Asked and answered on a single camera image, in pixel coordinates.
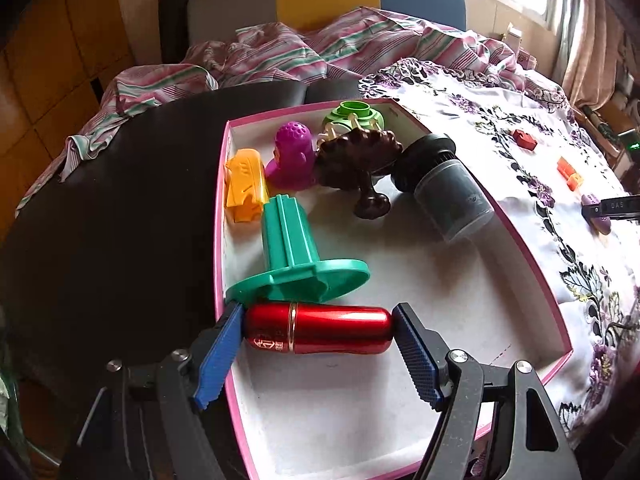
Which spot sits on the yellow plastic clip case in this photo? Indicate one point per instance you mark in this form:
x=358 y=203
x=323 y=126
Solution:
x=245 y=180

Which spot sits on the green plastic ribbed stand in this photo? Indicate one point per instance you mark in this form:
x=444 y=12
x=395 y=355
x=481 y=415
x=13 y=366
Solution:
x=290 y=245

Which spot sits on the red-pink puzzle piece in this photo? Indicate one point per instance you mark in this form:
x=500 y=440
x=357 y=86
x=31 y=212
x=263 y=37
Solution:
x=524 y=139

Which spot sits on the beige pink curtain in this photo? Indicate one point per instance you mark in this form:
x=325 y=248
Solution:
x=590 y=45

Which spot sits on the red metal cylinder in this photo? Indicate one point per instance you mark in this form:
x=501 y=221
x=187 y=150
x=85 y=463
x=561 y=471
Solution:
x=320 y=327

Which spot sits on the wooden panelled cabinet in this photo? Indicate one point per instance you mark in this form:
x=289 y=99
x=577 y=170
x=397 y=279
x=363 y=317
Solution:
x=55 y=70

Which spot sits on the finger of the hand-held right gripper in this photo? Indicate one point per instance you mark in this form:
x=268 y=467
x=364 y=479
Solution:
x=620 y=207

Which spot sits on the black upright cushion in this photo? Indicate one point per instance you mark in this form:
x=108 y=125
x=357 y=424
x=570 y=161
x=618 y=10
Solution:
x=172 y=20

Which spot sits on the black leather table cover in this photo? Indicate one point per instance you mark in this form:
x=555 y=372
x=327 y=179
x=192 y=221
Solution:
x=125 y=210

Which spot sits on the orange plastic cube blocks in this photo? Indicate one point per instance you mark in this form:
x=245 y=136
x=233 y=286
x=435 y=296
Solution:
x=570 y=174

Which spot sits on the pink shallow cardboard box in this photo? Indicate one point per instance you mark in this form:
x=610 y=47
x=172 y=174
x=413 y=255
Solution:
x=400 y=285

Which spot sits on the brown scalloped pedestal dish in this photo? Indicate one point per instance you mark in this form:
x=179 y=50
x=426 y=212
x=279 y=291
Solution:
x=360 y=155

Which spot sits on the purple oval patterned brush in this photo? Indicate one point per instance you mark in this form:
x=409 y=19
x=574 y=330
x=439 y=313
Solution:
x=602 y=225

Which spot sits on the purple perforated plastic toy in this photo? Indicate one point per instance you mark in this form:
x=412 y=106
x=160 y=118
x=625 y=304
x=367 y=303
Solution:
x=292 y=150

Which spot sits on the white embroidered floral tablecloth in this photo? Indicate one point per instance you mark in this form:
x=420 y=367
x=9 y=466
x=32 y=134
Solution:
x=475 y=105

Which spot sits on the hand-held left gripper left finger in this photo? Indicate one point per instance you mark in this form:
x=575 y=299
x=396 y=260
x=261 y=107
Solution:
x=220 y=355

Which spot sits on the clear jar with black lid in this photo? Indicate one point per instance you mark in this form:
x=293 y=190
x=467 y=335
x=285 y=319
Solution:
x=450 y=195

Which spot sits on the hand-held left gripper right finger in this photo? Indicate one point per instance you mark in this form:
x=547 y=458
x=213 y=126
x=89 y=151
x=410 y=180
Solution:
x=417 y=355

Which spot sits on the pink green striped sheet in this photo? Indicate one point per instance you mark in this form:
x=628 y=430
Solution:
x=300 y=50

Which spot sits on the green plug-in device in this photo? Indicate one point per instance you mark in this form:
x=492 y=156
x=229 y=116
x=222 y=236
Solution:
x=355 y=115

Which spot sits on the white cardboard box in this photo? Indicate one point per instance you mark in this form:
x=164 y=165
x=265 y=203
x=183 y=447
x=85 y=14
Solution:
x=515 y=42

